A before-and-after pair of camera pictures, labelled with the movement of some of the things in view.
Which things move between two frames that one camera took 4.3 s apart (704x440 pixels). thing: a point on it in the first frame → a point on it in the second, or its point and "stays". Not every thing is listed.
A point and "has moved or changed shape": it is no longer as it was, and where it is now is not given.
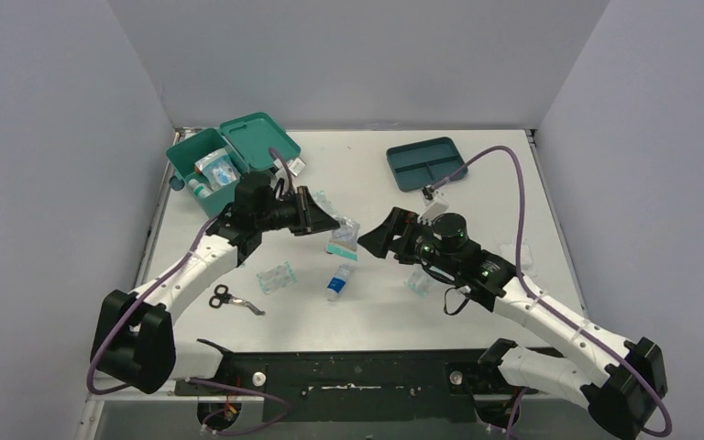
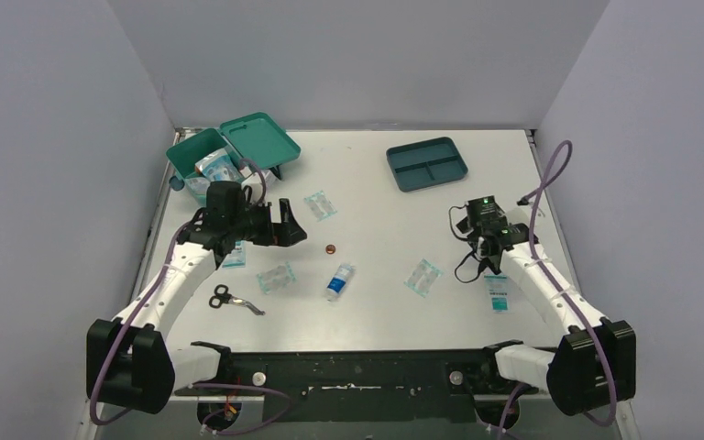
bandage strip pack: x=277 y=278 stays
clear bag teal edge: x=343 y=242 → x=198 y=186
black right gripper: x=381 y=240 → x=467 y=227
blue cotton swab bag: x=218 y=169 stays
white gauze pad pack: x=508 y=252 has moved or changed shape
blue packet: x=220 y=173 stays
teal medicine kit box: x=214 y=162 stays
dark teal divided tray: x=422 y=165 stays
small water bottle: x=337 y=281 stays
